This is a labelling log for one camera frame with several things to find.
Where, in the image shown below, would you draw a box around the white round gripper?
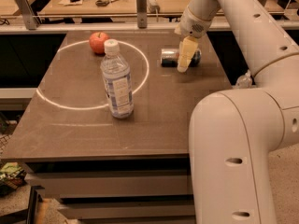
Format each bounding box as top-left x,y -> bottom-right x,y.
175,7 -> 212,73

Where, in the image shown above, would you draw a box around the red bull can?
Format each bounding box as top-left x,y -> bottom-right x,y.
161,49 -> 201,67

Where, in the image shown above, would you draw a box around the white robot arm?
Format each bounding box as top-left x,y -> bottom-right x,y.
176,0 -> 299,224

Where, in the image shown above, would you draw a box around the white power strip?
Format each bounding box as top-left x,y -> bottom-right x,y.
147,0 -> 160,13

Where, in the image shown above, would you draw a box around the small clear bottle left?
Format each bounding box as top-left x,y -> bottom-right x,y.
235,70 -> 253,89

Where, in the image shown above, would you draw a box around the clear plastic water bottle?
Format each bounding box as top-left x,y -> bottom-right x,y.
100,39 -> 134,119

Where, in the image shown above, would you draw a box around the red apple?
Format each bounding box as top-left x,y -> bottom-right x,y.
89,32 -> 109,54

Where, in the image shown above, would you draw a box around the black sunglasses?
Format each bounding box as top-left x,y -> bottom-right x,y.
95,0 -> 110,7

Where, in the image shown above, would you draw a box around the grey table drawer base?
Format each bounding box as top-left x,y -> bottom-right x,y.
26,158 -> 196,224

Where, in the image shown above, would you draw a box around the colourful snack bag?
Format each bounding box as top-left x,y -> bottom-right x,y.
0,162 -> 26,197

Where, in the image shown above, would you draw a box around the metal post middle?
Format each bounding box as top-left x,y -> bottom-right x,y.
136,0 -> 147,28

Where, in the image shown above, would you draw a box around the metal post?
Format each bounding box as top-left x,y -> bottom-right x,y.
15,0 -> 39,30
136,0 -> 147,28

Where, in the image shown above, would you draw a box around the metal post left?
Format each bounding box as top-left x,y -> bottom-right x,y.
15,0 -> 39,30

